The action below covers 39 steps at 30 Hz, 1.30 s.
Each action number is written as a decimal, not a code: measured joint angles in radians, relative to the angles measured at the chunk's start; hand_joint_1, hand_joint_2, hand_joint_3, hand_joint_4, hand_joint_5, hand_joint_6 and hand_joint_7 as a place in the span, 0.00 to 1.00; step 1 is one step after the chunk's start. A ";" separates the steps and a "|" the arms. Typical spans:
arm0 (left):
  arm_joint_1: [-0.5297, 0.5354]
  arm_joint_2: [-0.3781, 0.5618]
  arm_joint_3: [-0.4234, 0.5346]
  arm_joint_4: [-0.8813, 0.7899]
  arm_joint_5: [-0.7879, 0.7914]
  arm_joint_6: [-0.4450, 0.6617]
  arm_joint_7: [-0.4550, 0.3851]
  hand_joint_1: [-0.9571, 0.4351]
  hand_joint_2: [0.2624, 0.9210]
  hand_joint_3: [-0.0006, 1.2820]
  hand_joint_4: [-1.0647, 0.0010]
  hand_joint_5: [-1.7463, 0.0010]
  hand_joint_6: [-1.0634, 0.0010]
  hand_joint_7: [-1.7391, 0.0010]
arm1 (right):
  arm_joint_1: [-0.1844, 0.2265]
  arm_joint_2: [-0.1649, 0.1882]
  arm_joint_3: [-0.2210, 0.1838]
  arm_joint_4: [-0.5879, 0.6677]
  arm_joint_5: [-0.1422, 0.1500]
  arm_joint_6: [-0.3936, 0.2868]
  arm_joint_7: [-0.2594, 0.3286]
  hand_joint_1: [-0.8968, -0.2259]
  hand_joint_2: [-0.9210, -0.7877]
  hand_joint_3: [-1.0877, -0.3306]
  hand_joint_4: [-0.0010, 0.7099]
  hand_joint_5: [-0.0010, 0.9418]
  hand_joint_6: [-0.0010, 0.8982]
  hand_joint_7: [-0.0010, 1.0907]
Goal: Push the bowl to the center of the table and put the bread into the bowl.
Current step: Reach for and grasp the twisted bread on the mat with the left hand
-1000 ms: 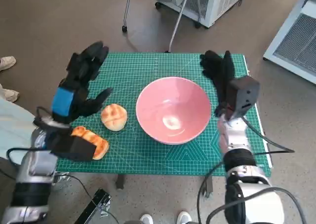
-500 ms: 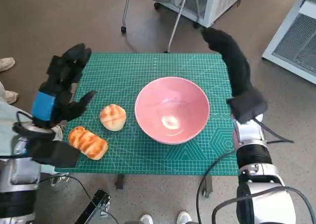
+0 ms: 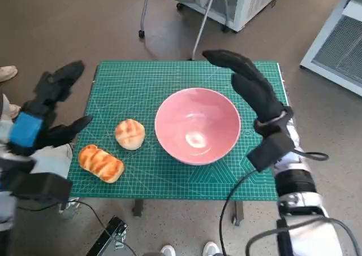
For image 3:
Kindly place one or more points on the green cutting mat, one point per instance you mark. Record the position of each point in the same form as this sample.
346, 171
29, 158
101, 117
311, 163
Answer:
135, 92

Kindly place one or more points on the black metal frame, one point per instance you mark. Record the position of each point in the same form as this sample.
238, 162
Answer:
110, 236

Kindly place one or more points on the round toy bread bun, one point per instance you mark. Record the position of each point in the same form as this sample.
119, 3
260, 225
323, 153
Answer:
130, 134

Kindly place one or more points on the white shoe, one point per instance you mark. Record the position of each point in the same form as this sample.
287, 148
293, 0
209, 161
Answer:
211, 249
168, 251

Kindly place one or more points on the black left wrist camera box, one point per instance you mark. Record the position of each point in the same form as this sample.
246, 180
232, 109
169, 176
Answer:
42, 188

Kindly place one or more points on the person's grey shoe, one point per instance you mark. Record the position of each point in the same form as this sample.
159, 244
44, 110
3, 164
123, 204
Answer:
69, 208

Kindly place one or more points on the pink bowl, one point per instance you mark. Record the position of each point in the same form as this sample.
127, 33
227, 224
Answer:
198, 117

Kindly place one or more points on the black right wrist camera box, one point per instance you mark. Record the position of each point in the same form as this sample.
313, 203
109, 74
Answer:
271, 151

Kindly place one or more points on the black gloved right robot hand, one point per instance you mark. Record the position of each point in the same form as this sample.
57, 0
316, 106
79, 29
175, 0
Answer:
260, 92

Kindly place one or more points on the table leg with caster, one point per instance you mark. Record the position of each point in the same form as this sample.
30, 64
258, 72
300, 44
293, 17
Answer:
239, 212

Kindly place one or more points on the white unit with vent grille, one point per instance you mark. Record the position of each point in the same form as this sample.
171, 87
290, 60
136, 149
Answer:
339, 47

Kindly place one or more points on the person's beige shoe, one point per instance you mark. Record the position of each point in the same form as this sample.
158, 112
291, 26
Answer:
7, 73
14, 111

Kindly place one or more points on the long toy bread loaf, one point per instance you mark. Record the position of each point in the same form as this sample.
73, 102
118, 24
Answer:
100, 164

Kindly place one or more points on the white cabinet with mesh panel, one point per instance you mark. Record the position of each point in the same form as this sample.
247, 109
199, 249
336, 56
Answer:
254, 1

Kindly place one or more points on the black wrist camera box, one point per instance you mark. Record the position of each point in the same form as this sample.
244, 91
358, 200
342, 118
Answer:
271, 151
42, 188

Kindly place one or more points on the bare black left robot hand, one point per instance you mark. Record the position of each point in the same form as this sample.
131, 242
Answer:
42, 103

